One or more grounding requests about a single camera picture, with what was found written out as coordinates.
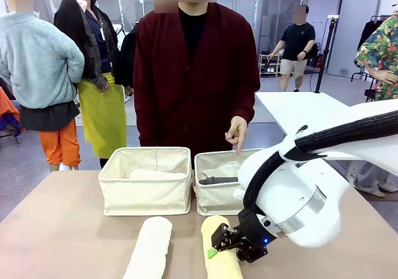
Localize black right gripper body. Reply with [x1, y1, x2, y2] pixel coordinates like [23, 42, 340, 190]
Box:
[235, 208, 271, 263]

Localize yellow towel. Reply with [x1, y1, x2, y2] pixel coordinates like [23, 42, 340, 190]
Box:
[200, 215, 245, 279]

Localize dark gray towel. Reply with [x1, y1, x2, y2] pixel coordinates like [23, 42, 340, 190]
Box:
[198, 173, 240, 186]

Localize pink towel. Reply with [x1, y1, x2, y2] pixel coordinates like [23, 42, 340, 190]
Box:
[128, 168, 187, 181]

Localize person's right forearm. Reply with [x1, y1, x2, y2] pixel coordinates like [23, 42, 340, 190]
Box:
[132, 83, 150, 148]

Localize person's left forearm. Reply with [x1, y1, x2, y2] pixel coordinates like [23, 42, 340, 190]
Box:
[234, 83, 261, 127]

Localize person's left hand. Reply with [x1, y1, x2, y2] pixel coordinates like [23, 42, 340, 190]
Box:
[224, 116, 249, 157]

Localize beige fabric basket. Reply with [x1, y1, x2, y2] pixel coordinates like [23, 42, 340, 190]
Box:
[193, 147, 267, 216]
[98, 147, 194, 217]

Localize white rolled towel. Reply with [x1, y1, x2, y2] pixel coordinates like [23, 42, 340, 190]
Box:
[122, 216, 174, 279]

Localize person in maroon cardigan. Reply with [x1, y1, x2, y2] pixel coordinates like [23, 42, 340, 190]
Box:
[132, 1, 261, 170]

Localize white table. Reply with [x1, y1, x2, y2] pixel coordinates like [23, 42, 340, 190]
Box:
[254, 91, 371, 162]

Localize wooden shoe rack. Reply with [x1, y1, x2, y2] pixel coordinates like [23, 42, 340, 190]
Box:
[258, 52, 284, 78]

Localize black utility cart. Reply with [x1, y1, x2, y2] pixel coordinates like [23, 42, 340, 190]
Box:
[363, 88, 379, 103]

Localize black bags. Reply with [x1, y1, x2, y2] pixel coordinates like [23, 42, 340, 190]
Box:
[306, 42, 323, 68]

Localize black tripod pole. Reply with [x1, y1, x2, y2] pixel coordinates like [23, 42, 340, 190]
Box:
[314, 16, 340, 94]

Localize person in black t-shirt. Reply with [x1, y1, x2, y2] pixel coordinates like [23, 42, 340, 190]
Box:
[267, 4, 317, 93]

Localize orange garment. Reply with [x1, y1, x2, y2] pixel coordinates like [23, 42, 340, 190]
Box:
[0, 86, 23, 144]

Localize black corrugated cable sleeve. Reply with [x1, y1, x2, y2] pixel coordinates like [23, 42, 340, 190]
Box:
[243, 110, 398, 212]

